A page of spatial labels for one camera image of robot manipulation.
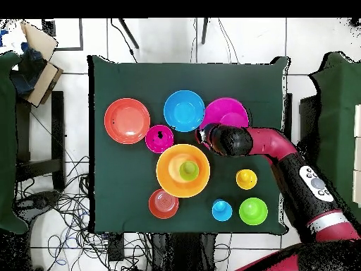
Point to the blue bowl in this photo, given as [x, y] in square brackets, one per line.
[184, 111]

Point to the green cup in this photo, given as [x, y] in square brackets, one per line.
[189, 170]

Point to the large magenta bowl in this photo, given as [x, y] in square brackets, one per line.
[225, 111]

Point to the large orange bowl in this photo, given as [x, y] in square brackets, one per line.
[169, 180]

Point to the small red-orange bowl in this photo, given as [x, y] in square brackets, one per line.
[163, 203]

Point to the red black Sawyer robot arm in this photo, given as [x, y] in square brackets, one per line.
[276, 144]

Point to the small crimson bowl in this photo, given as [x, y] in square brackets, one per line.
[155, 142]

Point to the yellow cup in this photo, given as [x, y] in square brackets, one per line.
[248, 180]

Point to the wide red-orange bowl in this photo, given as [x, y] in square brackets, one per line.
[127, 121]

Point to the blue cup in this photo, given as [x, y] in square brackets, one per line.
[222, 212]

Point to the dark green tablecloth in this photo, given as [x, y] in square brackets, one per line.
[141, 82]

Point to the green bowl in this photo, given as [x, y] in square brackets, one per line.
[253, 211]

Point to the black tripod leg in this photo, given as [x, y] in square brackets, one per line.
[128, 32]
[204, 31]

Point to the black cabinet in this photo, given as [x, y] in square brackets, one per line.
[308, 118]

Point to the dark green side cloth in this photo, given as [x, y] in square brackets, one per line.
[338, 98]
[7, 141]

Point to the dark blue cloth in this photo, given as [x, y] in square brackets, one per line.
[28, 70]

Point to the cardboard box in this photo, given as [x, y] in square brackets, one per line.
[42, 41]

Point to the black stool frame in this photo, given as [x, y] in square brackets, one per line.
[57, 127]

